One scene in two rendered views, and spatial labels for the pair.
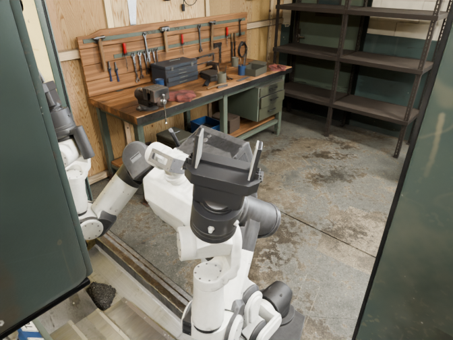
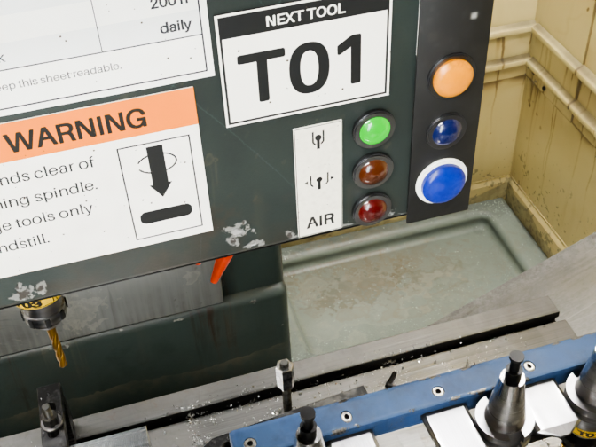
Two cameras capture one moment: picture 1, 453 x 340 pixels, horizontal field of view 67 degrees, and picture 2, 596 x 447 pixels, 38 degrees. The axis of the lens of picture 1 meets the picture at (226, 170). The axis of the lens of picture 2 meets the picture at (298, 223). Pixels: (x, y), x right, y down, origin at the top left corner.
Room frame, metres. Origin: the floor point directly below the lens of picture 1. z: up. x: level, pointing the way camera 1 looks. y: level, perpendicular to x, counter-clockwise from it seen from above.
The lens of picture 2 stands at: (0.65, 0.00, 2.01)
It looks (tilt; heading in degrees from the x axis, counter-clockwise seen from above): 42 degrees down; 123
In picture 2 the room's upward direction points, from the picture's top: 3 degrees counter-clockwise
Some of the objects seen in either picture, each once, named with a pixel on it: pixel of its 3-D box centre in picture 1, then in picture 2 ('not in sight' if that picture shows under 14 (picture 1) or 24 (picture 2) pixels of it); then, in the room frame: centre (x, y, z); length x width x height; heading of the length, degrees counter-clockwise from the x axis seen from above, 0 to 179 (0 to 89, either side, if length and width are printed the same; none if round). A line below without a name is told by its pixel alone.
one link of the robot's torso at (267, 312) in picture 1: (255, 320); not in sight; (1.15, -0.15, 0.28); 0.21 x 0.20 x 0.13; 138
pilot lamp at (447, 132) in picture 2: not in sight; (446, 131); (0.49, 0.42, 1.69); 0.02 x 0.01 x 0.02; 48
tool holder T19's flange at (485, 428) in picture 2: not in sight; (503, 422); (0.53, 0.58, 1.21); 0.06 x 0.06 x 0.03
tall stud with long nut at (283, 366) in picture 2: not in sight; (286, 389); (0.19, 0.65, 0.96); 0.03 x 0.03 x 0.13
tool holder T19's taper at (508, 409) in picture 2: not in sight; (508, 396); (0.53, 0.58, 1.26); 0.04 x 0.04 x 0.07
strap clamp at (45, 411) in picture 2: not in sight; (57, 434); (-0.05, 0.42, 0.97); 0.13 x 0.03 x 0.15; 138
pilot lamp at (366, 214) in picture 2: not in sight; (372, 209); (0.46, 0.38, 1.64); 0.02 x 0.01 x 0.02; 48
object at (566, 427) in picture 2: not in sight; (548, 410); (0.56, 0.62, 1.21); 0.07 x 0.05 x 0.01; 138
